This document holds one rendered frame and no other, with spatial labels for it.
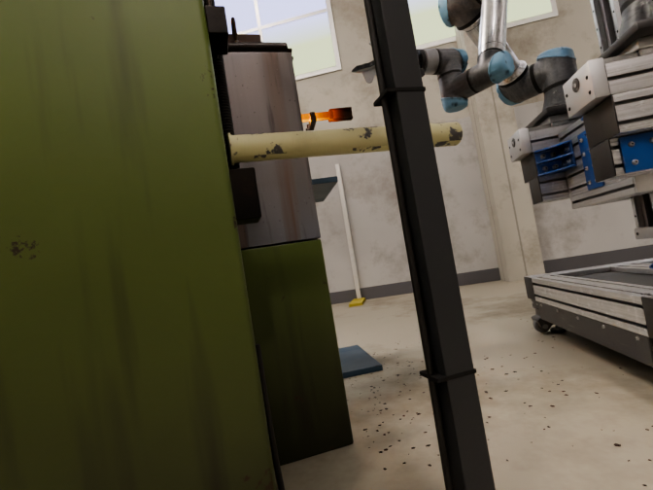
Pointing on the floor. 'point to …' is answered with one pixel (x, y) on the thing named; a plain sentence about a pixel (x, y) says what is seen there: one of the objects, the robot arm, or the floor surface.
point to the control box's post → (432, 250)
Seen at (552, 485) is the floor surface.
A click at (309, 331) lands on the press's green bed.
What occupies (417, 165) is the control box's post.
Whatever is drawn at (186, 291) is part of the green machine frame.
